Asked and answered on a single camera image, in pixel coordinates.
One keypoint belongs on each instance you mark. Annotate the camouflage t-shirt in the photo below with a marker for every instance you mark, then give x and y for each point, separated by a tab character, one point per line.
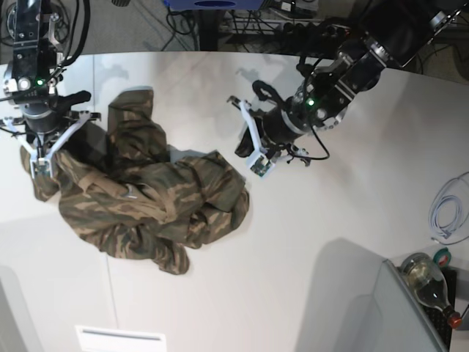
120	191

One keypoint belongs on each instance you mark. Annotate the clear glass bottle red cap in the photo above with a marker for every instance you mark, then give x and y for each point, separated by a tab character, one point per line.
429	286

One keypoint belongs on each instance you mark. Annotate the green tape roll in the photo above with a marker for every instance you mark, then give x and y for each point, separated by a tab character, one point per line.
442	257

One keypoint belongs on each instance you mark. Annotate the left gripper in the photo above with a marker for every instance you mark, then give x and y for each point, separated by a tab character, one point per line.
277	132

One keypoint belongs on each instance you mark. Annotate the black power strip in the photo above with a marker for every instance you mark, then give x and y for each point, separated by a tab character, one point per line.
301	31

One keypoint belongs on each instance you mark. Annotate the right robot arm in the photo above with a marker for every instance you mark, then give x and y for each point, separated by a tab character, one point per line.
31	80

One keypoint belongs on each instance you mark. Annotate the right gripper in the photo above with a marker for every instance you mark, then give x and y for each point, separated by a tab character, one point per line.
49	120

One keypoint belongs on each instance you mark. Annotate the white paper sheet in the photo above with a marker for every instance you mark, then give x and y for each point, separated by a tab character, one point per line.
115	340

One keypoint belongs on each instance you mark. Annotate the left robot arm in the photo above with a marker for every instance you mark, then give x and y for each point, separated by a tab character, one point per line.
389	35

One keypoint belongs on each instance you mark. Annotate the blue box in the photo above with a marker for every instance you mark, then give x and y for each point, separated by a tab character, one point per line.
217	4

